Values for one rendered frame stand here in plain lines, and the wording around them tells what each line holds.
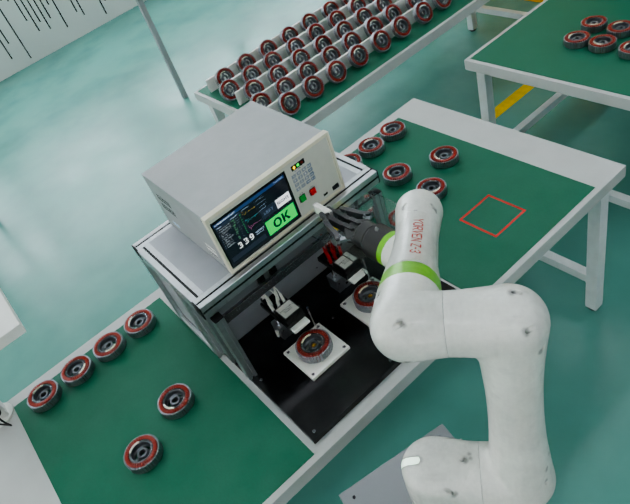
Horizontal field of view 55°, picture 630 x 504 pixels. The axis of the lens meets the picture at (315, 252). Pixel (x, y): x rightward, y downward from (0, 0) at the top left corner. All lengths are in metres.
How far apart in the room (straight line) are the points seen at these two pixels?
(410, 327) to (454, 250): 1.13
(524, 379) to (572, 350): 1.69
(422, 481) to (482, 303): 0.44
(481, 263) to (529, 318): 1.07
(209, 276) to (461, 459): 0.86
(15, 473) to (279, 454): 0.86
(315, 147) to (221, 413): 0.84
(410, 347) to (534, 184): 1.40
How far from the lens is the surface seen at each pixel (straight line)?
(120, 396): 2.14
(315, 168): 1.75
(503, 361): 1.01
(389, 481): 1.56
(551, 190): 2.28
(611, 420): 2.58
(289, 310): 1.82
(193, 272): 1.79
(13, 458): 2.25
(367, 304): 1.90
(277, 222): 1.73
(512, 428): 1.15
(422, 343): 0.99
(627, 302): 2.91
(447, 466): 1.28
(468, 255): 2.07
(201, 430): 1.91
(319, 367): 1.84
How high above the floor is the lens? 2.22
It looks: 41 degrees down
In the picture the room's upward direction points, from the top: 21 degrees counter-clockwise
